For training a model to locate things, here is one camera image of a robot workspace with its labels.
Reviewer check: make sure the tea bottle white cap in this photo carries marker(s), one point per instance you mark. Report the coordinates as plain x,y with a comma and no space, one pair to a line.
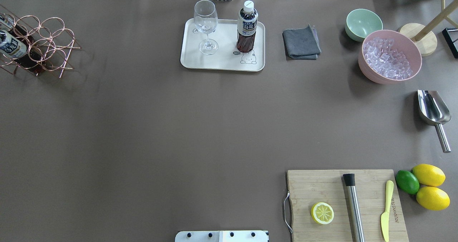
246,27

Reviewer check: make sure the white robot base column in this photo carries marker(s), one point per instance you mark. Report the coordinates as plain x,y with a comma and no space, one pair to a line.
248,235

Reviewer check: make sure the dark tea bottle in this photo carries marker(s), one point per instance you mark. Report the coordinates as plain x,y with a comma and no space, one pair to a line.
20,53

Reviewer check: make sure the white rabbit tray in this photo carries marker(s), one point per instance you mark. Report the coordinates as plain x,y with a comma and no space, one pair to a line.
227,57

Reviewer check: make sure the clear wine glass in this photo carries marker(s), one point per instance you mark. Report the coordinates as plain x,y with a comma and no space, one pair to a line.
206,20

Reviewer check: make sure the grey folded cloth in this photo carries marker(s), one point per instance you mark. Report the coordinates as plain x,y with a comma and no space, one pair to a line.
302,44

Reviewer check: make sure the bamboo cutting board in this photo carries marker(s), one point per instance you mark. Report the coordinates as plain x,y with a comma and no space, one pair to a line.
308,187

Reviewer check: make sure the lemon half slice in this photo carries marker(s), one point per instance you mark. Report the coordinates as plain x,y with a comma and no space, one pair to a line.
322,213

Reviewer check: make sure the steel muddler rod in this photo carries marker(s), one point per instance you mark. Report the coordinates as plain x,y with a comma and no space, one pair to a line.
349,179

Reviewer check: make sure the green ceramic bowl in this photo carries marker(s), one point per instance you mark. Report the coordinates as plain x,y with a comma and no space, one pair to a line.
362,22

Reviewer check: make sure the pink bowl of ice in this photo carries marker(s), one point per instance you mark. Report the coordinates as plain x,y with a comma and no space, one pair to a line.
388,57

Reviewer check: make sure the yellow plastic knife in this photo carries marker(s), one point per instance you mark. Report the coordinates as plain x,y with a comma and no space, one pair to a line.
384,218

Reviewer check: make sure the green lime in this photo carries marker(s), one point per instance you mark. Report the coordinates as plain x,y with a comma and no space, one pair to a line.
407,182

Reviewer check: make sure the steel ice scoop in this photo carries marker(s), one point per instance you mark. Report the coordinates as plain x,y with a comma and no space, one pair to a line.
435,112

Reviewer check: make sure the whole yellow lemon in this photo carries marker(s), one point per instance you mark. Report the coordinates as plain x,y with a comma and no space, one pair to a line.
429,175
432,198

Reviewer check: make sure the wooden cup tree stand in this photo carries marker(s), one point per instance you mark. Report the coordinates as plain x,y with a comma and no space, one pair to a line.
422,36

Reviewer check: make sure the black tray with glasses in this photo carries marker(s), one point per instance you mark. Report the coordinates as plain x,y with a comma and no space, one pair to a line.
452,43

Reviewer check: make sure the copper wire bottle basket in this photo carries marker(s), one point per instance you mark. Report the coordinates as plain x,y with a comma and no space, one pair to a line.
54,40

